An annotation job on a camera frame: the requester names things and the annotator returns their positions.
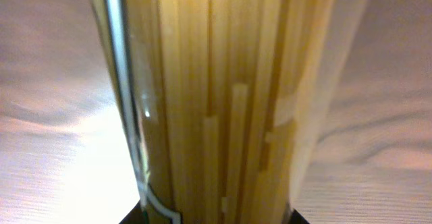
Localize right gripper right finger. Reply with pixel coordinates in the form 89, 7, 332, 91
288, 209, 310, 224

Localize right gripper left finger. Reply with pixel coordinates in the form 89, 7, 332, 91
119, 202, 145, 224

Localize San Remo spaghetti packet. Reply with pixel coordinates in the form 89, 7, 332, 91
91, 0, 369, 224

